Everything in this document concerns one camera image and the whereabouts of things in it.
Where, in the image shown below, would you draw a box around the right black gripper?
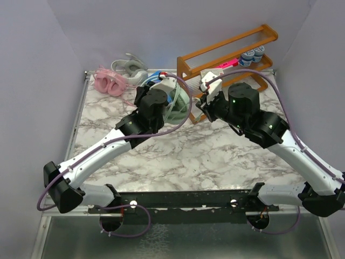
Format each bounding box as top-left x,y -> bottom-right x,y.
197,88 -> 247,131

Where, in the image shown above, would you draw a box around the mint green headphones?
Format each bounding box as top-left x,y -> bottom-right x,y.
163,80 -> 190,125

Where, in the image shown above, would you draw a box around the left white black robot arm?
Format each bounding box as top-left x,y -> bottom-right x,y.
43,86 -> 168,213

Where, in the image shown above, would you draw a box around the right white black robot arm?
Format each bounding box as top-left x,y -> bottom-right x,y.
196,83 -> 344,217

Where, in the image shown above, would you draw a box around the pink grey headphones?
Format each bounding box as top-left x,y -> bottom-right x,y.
93,53 -> 148,97

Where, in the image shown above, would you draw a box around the blue notebook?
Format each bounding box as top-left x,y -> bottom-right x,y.
148,71 -> 173,103

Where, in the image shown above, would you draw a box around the white green red box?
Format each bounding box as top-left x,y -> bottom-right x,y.
200,68 -> 224,78

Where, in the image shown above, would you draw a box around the wooden three-tier rack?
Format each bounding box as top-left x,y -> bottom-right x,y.
177,24 -> 278,124

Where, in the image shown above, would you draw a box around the pink marker pen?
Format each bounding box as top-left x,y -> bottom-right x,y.
217,58 -> 238,69

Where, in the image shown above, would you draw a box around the blue white jar left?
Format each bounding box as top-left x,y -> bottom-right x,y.
239,50 -> 254,67

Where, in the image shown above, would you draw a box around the blue white jar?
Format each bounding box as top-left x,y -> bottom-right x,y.
239,50 -> 254,67
252,45 -> 265,63

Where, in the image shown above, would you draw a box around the blue white jar right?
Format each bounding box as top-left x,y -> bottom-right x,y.
252,45 -> 265,63

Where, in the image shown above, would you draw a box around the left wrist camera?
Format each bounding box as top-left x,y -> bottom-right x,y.
150,72 -> 176,94

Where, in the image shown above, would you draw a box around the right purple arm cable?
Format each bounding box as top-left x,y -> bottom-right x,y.
206,69 -> 345,235

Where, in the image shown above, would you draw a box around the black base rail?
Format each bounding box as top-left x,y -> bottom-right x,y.
88,189 -> 279,224

